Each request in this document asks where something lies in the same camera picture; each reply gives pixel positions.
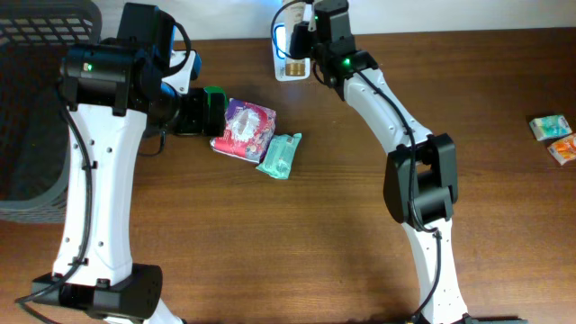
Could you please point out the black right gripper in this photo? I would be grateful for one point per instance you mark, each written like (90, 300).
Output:
(301, 35)

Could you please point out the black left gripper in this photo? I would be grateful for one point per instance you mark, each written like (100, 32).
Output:
(193, 121)

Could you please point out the white floral tube gold cap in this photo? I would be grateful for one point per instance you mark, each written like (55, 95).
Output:
(292, 15)

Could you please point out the green lidded jar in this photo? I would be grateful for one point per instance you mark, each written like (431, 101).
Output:
(215, 107)

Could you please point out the red purple snack packet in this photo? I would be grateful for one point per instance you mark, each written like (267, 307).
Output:
(248, 131)

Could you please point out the teal wet wipes packet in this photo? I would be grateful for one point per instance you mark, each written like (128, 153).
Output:
(279, 156)

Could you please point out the teal small tissue box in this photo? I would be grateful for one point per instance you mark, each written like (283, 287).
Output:
(550, 127)

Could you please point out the orange small tissue box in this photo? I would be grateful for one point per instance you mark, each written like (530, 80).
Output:
(563, 150)

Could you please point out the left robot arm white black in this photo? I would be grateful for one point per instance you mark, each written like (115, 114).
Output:
(114, 94)

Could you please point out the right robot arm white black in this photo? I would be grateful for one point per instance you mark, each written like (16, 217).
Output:
(420, 185)

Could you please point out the white barcode scanner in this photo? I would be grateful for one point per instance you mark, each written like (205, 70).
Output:
(279, 56)

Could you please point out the grey plastic basket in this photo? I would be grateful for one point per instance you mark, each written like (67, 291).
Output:
(35, 37)

